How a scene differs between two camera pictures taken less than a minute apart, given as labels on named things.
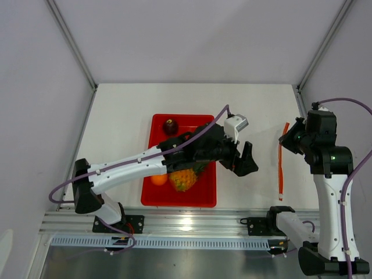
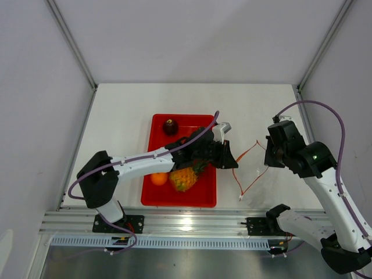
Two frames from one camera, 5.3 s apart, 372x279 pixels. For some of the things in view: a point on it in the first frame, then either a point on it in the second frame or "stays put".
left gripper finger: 243,166 -> 228,160
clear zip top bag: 281,164 -> 251,167
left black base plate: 133,224 stays put
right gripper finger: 295,130 -> 271,146
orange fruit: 159,179 stays put
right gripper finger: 289,142 -> 274,156
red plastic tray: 203,192 stays put
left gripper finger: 247,154 -> 226,149
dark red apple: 170,127 stays put
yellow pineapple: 183,179 stays put
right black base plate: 257,226 stays put
